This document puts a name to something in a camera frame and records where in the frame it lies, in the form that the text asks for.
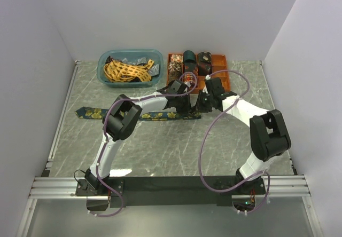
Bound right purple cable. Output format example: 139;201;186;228
199;69;271;215

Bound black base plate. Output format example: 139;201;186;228
75;176;266;206

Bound blue floral tie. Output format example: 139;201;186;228
75;107;201;121

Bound black floral rolled tie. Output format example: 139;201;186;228
197;52;212;65

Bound teal rolled tie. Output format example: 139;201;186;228
183;50;197;64

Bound dark brown rolled tie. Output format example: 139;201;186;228
167;71;182;86

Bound dark tie in bin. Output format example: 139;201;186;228
105;56;115;65

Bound brown patterned rolled tie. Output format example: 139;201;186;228
168;61;182;73

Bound red striped rolled tie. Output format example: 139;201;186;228
183;72;198;88

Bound purple cable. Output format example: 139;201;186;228
96;72;198;217
199;69;271;215

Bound dark red dotted rolled tie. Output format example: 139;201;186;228
183;62;198;75

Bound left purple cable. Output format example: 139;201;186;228
96;72;198;217

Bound red white rolled tie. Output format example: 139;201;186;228
170;54;183;63

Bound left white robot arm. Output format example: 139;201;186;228
84;80;191;195

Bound yellow patterned tie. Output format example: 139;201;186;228
103;60;152;83

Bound blue plastic bin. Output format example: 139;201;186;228
97;49;165;88

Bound orange divided tray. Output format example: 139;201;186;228
166;53;230;94

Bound maroon rolled tie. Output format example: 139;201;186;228
197;62;212;76

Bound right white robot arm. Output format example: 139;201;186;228
196;76;291;194

